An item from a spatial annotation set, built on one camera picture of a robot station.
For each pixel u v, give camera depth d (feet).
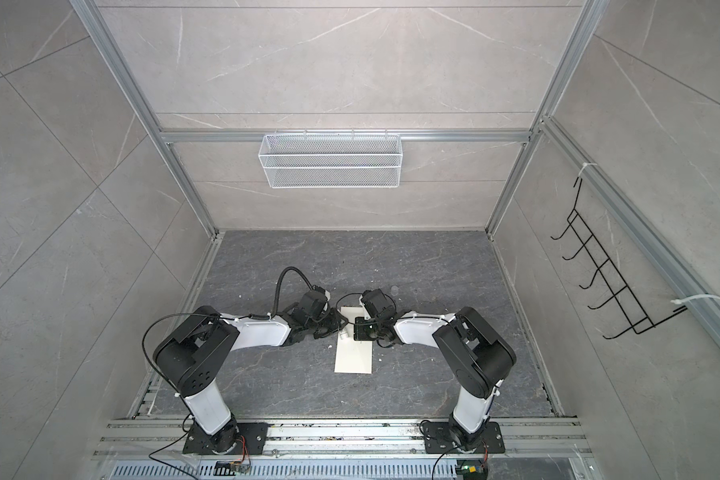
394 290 3.31
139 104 2.69
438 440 2.40
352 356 2.89
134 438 2.45
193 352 1.56
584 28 2.30
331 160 3.28
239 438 2.38
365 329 2.70
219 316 1.76
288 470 2.29
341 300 2.57
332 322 2.74
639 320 1.91
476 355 1.54
